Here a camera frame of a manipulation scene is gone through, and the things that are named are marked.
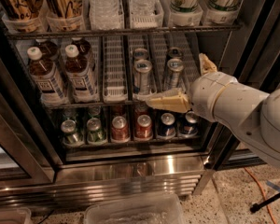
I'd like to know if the fridge glass door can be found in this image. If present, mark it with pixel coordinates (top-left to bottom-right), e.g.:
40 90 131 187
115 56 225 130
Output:
209 0 280 170

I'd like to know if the black tripod leg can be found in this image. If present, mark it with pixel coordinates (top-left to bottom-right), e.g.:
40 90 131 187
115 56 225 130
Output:
250 192 280 213

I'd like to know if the small clear plastic bin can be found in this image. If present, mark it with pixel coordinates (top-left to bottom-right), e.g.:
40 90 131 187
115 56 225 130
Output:
0 208 33 224

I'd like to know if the front right blue can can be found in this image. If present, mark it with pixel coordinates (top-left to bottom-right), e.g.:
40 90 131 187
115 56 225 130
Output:
179 111 198 136

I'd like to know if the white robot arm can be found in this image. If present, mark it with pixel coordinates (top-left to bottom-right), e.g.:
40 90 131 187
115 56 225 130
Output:
146 53 280 169

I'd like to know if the front right silver can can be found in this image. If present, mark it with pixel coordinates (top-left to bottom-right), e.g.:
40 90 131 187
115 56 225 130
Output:
162 58 184 91

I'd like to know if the front right red can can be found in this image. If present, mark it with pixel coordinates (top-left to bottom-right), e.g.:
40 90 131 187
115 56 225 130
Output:
135 115 153 139

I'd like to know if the tea bottle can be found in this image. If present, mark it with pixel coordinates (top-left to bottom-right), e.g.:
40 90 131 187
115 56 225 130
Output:
27 47 68 105
35 39 60 61
72 37 93 62
65 45 97 103

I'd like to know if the red can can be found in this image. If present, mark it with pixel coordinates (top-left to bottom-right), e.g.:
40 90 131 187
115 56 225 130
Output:
135 115 153 139
111 116 130 142

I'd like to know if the rear right silver can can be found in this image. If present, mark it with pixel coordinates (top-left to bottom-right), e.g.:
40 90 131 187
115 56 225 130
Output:
166 47 184 60

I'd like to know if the front left blue can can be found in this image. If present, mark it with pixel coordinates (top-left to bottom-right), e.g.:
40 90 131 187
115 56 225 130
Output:
158 113 175 138

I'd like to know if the middle wire shelf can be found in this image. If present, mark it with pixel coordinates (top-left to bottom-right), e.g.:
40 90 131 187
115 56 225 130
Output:
43 93 214 110

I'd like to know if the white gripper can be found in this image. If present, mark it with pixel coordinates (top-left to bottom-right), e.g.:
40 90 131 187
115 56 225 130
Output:
145 53 237 122

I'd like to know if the orange cable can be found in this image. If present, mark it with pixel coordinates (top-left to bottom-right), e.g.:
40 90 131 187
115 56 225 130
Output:
244 167 278 224

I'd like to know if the right empty white tray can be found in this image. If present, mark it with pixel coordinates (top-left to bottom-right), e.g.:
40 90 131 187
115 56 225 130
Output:
173 33 201 93

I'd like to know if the wire shelf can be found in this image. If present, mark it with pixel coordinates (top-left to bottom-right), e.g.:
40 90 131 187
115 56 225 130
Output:
43 93 214 110
5 22 242 40

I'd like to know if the front left silver can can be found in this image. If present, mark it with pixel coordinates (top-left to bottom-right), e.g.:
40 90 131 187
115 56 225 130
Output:
133 59 152 95

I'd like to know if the front left red can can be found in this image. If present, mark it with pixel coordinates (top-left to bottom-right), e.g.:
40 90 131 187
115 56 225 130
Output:
111 116 130 142

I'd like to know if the silver can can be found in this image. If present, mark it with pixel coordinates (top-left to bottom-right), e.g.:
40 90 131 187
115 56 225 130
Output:
133 48 148 61
166 47 184 60
133 59 152 95
162 58 184 91

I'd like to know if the front left green can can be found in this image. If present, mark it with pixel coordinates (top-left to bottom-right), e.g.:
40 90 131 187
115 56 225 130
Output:
61 119 83 147

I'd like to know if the left clear water bottle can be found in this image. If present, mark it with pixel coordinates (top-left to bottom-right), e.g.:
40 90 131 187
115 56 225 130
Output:
89 0 120 30

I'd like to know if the upper wire shelf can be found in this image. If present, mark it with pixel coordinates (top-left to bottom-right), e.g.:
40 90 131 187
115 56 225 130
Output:
5 22 242 40

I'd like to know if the blue can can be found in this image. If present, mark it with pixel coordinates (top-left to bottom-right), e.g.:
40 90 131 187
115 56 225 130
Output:
158 113 175 138
179 111 198 136

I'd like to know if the rear left silver can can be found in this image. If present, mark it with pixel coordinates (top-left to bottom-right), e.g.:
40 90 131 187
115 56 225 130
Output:
133 48 148 61

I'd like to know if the front right green can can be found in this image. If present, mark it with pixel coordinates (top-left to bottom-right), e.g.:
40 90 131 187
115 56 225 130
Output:
87 118 106 145

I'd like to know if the left brown coffee bottle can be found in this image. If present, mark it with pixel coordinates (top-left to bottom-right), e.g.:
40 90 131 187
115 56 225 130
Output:
0 0 43 21

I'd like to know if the stainless steel fridge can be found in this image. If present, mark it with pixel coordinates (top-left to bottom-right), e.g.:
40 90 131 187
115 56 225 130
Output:
0 0 280 208

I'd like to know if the empty white shelf tray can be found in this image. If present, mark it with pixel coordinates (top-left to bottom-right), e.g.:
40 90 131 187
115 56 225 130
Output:
103 35 128 103

